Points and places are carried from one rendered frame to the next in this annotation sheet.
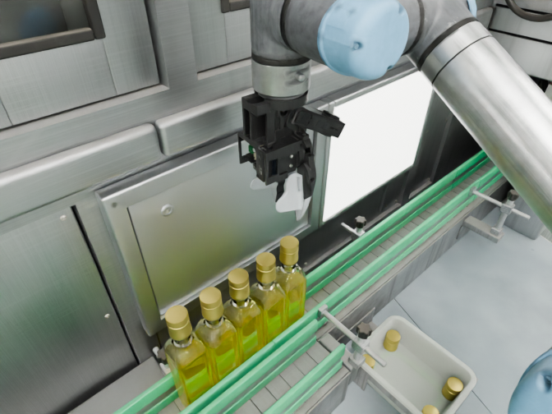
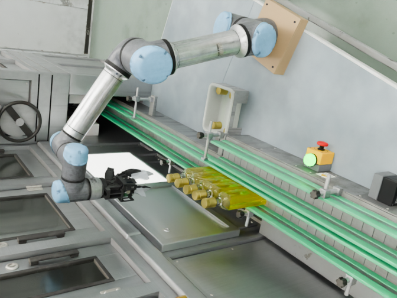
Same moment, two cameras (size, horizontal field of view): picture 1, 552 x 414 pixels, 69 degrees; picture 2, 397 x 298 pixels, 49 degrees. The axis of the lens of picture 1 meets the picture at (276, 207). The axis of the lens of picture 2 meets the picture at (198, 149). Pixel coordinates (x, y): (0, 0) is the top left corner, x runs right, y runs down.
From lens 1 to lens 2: 103 cm
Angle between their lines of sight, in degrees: 22
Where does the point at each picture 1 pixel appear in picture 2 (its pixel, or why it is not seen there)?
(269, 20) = (77, 188)
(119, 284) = (211, 244)
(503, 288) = (179, 84)
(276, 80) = (96, 185)
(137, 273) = (200, 235)
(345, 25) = (74, 157)
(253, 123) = (114, 193)
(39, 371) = (264, 266)
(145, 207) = (165, 235)
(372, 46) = (78, 148)
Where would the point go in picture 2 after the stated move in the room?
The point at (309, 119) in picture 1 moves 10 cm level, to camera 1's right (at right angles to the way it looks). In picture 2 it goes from (108, 176) to (101, 151)
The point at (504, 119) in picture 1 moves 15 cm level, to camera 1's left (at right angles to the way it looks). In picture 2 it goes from (90, 110) to (100, 149)
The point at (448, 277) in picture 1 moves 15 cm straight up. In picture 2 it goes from (184, 112) to (159, 112)
